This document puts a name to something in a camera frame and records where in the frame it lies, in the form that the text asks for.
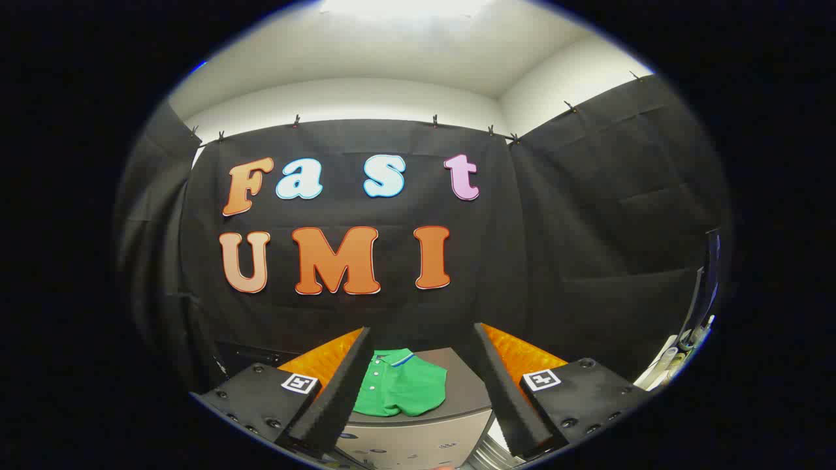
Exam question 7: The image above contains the dark metal stand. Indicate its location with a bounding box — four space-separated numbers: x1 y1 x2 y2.
676 227 722 353

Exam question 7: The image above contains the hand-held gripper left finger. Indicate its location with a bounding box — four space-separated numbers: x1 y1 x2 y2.
189 326 376 461

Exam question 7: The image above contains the row of backdrop clips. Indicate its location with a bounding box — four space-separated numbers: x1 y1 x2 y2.
189 70 644 144

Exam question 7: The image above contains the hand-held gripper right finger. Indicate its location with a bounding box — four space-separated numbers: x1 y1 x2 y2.
472 322 654 461

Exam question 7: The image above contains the green polo shirt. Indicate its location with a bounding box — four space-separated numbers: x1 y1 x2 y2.
353 348 449 417

